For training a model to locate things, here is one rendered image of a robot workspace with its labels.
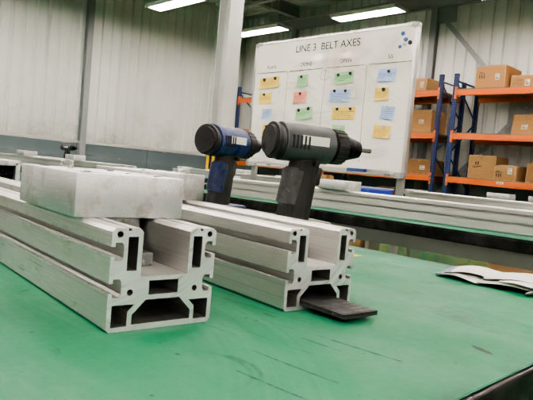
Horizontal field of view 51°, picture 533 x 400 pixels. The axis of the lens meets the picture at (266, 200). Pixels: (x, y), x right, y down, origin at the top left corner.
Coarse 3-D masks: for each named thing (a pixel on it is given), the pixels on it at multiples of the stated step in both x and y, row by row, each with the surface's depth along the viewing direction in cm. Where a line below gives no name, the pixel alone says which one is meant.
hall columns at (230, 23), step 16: (224, 0) 930; (240, 0) 920; (224, 16) 933; (240, 16) 923; (224, 32) 935; (240, 32) 927; (224, 48) 935; (224, 64) 934; (224, 80) 913; (224, 96) 917; (224, 112) 920; (208, 160) 934
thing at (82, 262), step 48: (0, 192) 70; (0, 240) 69; (48, 240) 56; (96, 240) 47; (144, 240) 56; (192, 240) 50; (48, 288) 55; (96, 288) 47; (144, 288) 47; (192, 288) 51
